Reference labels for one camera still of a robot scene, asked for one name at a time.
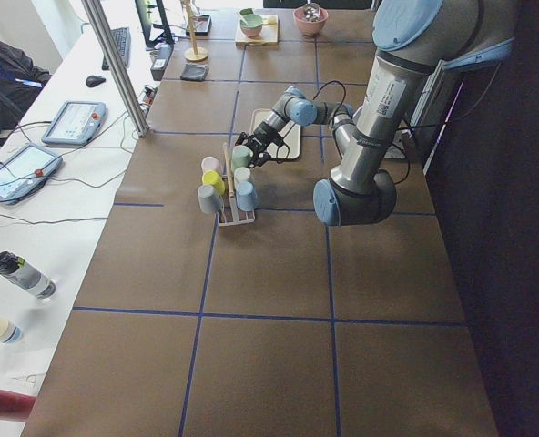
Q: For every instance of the green bowl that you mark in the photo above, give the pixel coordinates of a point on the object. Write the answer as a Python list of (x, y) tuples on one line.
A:
[(250, 25)]

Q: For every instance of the wooden mug tree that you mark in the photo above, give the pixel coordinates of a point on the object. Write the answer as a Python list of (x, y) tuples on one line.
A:
[(195, 53)]

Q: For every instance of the green cup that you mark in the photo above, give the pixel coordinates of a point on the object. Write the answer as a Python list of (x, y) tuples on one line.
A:
[(240, 157)]

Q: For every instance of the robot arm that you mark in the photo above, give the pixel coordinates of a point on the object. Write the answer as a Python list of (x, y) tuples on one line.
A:
[(412, 39)]

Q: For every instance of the teach pendant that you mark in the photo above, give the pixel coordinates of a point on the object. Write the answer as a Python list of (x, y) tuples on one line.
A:
[(75, 124), (25, 171)]

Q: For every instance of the far teach pendant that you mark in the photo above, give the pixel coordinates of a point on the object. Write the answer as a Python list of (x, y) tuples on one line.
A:
[(75, 124)]

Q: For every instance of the cream rabbit tray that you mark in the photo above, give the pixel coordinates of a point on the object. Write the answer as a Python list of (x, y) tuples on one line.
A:
[(291, 133)]

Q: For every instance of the red cylinder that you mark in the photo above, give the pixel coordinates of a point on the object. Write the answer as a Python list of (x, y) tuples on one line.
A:
[(14, 406)]

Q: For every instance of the black monitor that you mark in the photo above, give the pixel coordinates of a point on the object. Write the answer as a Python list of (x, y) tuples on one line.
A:
[(154, 23)]

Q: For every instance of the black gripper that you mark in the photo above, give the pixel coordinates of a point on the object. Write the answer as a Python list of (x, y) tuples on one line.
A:
[(263, 131)]

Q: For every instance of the black computer mouse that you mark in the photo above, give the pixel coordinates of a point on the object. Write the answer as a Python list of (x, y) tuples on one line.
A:
[(93, 81)]

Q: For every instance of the aluminium frame post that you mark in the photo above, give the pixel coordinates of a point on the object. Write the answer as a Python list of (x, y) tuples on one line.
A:
[(100, 25)]

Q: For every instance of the black keyboard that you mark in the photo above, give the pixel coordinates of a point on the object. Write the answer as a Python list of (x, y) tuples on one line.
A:
[(122, 39)]

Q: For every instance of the pink cup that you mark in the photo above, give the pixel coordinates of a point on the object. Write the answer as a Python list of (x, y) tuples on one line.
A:
[(210, 163)]

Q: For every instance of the near teach pendant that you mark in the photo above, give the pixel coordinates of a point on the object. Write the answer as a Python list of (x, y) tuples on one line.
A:
[(25, 171)]

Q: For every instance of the cream cup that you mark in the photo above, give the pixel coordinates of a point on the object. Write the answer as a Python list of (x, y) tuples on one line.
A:
[(242, 174)]

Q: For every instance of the blue cup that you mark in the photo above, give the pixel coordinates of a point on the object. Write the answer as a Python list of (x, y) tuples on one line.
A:
[(247, 197)]

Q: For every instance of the grey cup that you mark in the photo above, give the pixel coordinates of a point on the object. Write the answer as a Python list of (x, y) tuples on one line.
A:
[(209, 200)]

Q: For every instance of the yellow cup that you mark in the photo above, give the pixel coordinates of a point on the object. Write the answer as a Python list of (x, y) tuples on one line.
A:
[(213, 178)]

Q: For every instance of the white cup rack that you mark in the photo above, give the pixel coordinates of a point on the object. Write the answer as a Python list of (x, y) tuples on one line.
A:
[(231, 215)]

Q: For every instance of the pink bowl with ice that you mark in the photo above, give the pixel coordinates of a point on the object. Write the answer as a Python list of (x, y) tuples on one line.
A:
[(310, 19)]

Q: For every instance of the black box with label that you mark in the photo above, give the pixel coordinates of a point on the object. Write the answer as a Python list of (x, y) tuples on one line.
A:
[(160, 61)]

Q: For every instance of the clear water bottle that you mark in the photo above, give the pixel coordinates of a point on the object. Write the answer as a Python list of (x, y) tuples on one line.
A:
[(19, 272)]

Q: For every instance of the folded grey cloth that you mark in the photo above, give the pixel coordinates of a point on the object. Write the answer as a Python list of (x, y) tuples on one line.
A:
[(194, 72)]

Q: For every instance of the paper cup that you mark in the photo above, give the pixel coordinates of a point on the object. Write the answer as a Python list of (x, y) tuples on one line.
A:
[(9, 332)]

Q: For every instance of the white pillar with base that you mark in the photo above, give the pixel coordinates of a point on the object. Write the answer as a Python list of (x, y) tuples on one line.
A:
[(397, 148)]

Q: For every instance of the wooden cutting board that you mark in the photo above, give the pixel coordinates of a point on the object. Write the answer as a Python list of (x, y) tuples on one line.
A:
[(268, 36)]

